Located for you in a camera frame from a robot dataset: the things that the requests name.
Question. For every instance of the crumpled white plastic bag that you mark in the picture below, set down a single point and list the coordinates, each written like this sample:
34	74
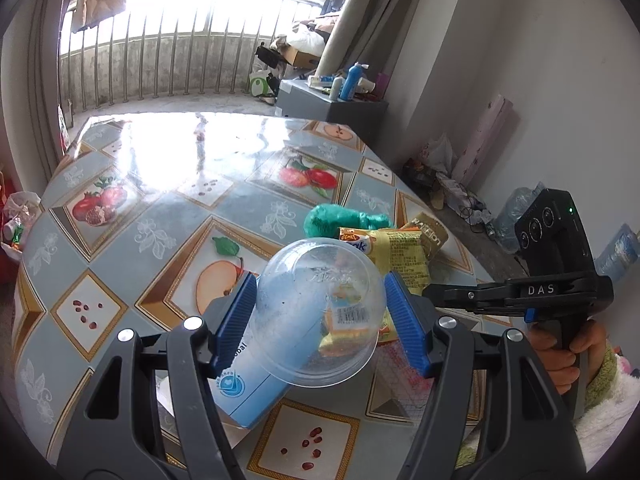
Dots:
436	155

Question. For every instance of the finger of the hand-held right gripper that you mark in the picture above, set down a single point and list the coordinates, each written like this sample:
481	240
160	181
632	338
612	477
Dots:
465	296

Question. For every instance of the clear bag of wrappers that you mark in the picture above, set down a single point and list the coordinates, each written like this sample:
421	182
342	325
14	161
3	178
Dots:
22	225

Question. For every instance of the grey cabinet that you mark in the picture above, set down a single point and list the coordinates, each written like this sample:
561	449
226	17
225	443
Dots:
340	115

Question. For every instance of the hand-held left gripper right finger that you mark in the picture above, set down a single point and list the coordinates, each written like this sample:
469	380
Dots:
407	330

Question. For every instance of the white paper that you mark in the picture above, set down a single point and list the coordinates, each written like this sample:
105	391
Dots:
232	437

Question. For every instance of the white cup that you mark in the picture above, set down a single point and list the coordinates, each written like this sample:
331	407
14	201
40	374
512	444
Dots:
367	86

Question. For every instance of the clear printed plastic bag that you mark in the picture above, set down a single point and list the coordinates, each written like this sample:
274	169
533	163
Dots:
400	385

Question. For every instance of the person's right hand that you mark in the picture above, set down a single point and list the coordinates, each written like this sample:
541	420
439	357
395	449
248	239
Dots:
555	360

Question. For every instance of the person's right forearm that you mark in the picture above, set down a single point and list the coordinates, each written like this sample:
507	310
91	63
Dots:
610	410

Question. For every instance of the small white bottle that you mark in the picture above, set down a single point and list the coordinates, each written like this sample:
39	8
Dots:
336	89

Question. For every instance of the fruit print tablecloth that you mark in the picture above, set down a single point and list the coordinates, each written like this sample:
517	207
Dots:
150	200

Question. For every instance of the white green bag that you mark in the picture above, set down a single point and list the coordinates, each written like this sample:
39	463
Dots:
262	85

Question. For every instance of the purple container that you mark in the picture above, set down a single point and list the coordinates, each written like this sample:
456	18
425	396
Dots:
382	86

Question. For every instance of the large clear water bottle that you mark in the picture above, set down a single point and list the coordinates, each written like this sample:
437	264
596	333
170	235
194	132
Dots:
620	252
510	220

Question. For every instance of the green plastic bag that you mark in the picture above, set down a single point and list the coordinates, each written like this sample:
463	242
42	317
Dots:
330	220

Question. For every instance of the yellow snack packet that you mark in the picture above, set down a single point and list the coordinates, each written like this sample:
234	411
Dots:
400	255

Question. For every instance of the balcony railing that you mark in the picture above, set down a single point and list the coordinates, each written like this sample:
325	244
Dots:
175	60

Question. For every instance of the pink rolled mat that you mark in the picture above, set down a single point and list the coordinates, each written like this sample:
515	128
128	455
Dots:
485	140

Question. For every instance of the blue white carton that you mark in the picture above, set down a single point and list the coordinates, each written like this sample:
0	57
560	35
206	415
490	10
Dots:
250	395

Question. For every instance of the blue bottle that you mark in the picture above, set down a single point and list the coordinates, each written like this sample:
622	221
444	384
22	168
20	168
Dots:
350	85

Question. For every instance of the white tube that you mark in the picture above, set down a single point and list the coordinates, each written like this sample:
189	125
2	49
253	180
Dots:
322	80

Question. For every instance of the beige curtain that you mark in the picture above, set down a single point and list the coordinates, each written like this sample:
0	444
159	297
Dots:
380	20
45	85

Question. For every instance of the brown cardboard box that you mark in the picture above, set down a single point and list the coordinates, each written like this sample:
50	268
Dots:
300	57

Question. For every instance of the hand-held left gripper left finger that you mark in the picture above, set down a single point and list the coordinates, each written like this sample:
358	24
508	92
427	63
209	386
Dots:
235	320

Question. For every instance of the clear plastic bowl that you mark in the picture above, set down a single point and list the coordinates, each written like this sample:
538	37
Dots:
300	310

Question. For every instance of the gold packet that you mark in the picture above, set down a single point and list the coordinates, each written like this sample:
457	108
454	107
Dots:
430	235

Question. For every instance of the orange snack packet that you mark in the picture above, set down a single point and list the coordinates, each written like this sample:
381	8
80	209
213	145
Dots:
357	240

